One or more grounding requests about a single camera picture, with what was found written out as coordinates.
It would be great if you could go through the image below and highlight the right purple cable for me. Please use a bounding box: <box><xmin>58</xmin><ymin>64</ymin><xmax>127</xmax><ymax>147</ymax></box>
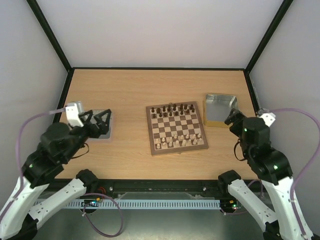
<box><xmin>269</xmin><ymin>107</ymin><xmax>320</xmax><ymax>238</ymax></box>

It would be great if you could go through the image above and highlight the purple cable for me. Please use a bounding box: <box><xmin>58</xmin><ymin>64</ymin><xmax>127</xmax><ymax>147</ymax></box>
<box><xmin>0</xmin><ymin>109</ymin><xmax>68</xmax><ymax>226</ymax></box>
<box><xmin>269</xmin><ymin>107</ymin><xmax>320</xmax><ymax>238</ymax></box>

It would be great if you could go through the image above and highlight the wooden chess board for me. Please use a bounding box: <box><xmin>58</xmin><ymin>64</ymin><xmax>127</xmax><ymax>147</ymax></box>
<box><xmin>145</xmin><ymin>101</ymin><xmax>209</xmax><ymax>156</ymax></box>

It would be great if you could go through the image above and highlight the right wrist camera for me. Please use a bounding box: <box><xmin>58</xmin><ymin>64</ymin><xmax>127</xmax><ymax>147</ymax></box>
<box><xmin>256</xmin><ymin>108</ymin><xmax>276</xmax><ymax>127</ymax></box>

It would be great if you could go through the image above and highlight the left metal tin tray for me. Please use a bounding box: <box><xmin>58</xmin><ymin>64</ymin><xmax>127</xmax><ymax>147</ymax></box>
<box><xmin>89</xmin><ymin>109</ymin><xmax>114</xmax><ymax>142</ymax></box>

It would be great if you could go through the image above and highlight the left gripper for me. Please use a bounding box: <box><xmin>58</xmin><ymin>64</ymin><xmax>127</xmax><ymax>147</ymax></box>
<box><xmin>61</xmin><ymin>109</ymin><xmax>113</xmax><ymax>162</ymax></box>

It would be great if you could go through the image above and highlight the right metal tin tray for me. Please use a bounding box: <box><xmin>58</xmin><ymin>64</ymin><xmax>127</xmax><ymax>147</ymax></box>
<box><xmin>203</xmin><ymin>93</ymin><xmax>239</xmax><ymax>128</ymax></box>

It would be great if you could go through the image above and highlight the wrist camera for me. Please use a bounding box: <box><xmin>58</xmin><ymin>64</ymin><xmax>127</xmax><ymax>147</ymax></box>
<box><xmin>65</xmin><ymin>101</ymin><xmax>84</xmax><ymax>128</ymax></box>
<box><xmin>256</xmin><ymin>108</ymin><xmax>276</xmax><ymax>127</ymax></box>

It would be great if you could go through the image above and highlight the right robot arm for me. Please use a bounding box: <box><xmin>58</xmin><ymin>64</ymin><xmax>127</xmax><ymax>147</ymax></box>
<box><xmin>218</xmin><ymin>108</ymin><xmax>320</xmax><ymax>240</ymax></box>

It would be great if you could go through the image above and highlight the metal tin tray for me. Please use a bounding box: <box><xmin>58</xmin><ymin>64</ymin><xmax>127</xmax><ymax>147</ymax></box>
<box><xmin>203</xmin><ymin>93</ymin><xmax>239</xmax><ymax>128</ymax></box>
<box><xmin>89</xmin><ymin>109</ymin><xmax>114</xmax><ymax>142</ymax></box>

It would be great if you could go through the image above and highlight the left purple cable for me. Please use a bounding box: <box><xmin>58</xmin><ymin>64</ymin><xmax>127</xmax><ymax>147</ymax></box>
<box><xmin>0</xmin><ymin>109</ymin><xmax>68</xmax><ymax>226</ymax></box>

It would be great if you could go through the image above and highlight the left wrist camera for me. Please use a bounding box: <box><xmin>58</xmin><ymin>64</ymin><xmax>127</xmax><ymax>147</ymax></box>
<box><xmin>65</xmin><ymin>101</ymin><xmax>84</xmax><ymax>128</ymax></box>

